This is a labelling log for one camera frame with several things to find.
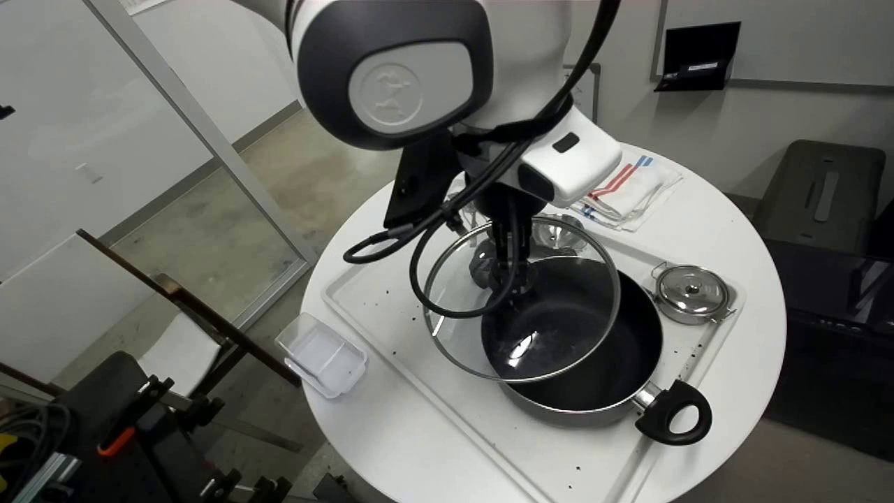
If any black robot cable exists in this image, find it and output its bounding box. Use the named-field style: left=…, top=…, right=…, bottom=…
left=340, top=0, right=625, bottom=320

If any black marker holder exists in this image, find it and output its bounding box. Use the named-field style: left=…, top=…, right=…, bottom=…
left=657, top=22, right=741, bottom=92

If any black pot with handle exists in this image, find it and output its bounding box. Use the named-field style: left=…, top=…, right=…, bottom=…
left=503, top=270, right=712, bottom=446

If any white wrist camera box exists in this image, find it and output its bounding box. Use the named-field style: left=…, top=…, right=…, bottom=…
left=516, top=106, right=622, bottom=207

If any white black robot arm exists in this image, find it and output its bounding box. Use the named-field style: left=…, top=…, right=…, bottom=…
left=235, top=0, right=619, bottom=261

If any white plastic tray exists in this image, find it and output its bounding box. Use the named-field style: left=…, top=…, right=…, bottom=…
left=326, top=215, right=741, bottom=503

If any round white table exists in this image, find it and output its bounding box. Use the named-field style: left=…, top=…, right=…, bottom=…
left=302, top=169, right=788, bottom=503

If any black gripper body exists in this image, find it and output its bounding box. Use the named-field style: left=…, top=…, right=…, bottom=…
left=482, top=183, right=541, bottom=270

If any white folded cloth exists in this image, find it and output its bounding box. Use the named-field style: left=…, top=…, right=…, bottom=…
left=573, top=154, right=682, bottom=231

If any clear plastic container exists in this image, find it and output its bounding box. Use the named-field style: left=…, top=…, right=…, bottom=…
left=277, top=312, right=368, bottom=398

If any black trash bin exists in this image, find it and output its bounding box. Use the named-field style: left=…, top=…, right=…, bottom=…
left=758, top=138, right=886, bottom=253

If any glass pot lid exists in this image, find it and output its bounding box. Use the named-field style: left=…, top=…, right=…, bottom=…
left=422, top=215, right=619, bottom=383

